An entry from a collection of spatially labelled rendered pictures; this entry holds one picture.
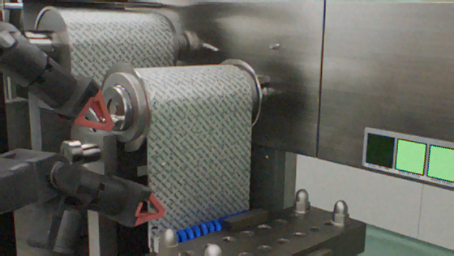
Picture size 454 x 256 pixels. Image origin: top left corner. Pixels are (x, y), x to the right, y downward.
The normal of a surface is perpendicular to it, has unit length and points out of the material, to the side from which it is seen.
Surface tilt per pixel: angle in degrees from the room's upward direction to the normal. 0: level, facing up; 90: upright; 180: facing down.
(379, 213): 90
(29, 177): 86
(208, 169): 90
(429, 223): 90
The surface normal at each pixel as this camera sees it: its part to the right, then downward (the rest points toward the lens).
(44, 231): -0.34, -0.21
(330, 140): -0.68, 0.15
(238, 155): 0.73, 0.19
